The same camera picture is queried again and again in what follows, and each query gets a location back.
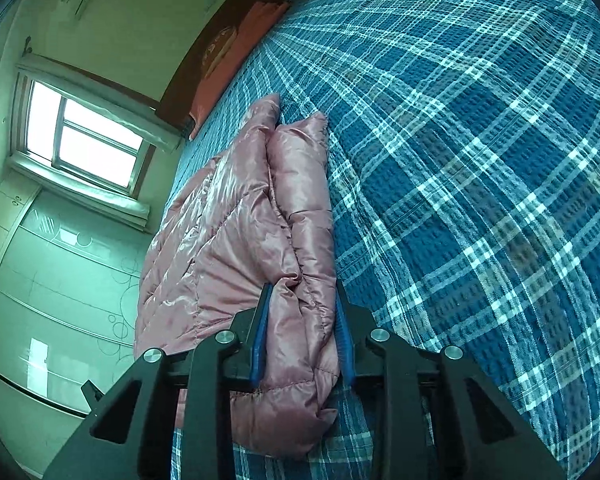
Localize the brown patterned cushion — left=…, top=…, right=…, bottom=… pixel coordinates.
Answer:
left=200, top=25, right=239, bottom=79

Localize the dark wooden headboard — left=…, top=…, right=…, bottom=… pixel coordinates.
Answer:
left=156, top=0, right=292, bottom=127

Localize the orange pillow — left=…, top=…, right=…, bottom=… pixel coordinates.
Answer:
left=187, top=0, right=292, bottom=142

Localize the pink puffer jacket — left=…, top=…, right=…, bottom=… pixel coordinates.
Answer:
left=132, top=92, right=344, bottom=461

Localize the pale green curtain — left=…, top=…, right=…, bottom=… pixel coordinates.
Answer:
left=6, top=154, right=152, bottom=234
left=16, top=52, right=184, bottom=154

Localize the bed with blue plaid sheet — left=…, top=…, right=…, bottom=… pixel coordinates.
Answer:
left=160, top=0, right=600, bottom=480

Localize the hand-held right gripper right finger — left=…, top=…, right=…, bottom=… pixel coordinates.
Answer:
left=334, top=279, right=566, bottom=480

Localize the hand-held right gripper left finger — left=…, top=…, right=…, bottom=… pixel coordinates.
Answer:
left=45, top=282, right=274, bottom=480

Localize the small white-framed window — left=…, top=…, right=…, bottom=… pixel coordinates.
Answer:
left=9, top=62, right=157, bottom=207

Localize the white wardrobe with circle pattern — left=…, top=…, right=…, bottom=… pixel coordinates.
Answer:
left=0, top=170, right=154, bottom=442

